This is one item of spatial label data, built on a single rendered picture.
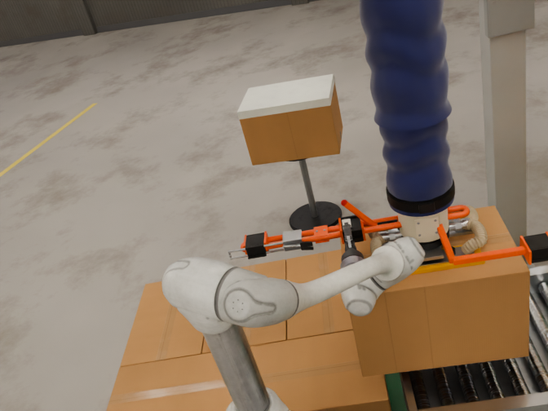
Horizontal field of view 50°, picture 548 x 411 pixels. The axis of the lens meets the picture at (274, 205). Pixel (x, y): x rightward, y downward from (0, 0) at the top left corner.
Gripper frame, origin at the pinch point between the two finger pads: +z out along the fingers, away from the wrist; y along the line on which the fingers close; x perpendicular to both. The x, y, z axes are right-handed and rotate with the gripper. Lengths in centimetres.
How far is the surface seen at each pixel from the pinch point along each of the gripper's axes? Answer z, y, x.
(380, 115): -4.1, -43.1, 16.7
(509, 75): 92, -6, 85
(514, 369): -16, 65, 52
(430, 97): -12, -49, 31
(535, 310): 12, 65, 69
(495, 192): 93, 57, 77
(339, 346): 9, 66, -13
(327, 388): -13, 66, -20
